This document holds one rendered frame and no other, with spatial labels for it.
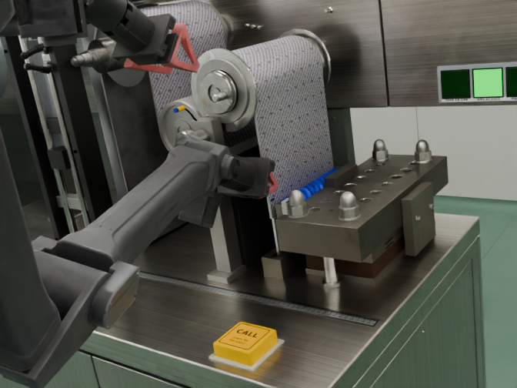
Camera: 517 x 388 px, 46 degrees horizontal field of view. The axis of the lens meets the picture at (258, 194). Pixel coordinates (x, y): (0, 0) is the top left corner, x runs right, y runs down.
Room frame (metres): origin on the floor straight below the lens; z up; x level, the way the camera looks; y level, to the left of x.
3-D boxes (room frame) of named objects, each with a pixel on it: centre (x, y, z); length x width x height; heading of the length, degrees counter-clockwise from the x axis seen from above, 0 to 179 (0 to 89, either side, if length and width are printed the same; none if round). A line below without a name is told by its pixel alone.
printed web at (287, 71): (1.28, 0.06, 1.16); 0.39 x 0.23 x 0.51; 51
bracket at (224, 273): (1.09, 0.09, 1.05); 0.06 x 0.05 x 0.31; 141
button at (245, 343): (0.81, 0.05, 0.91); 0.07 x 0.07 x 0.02; 51
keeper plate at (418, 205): (1.06, -0.29, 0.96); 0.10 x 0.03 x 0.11; 141
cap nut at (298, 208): (1.01, -0.06, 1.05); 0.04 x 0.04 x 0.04
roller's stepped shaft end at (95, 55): (1.19, 0.28, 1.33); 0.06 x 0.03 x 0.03; 141
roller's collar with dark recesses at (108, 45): (1.23, 0.24, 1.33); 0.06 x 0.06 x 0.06; 51
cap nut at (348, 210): (0.96, -0.14, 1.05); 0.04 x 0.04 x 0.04
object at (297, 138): (1.15, -0.09, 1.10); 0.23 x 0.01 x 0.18; 141
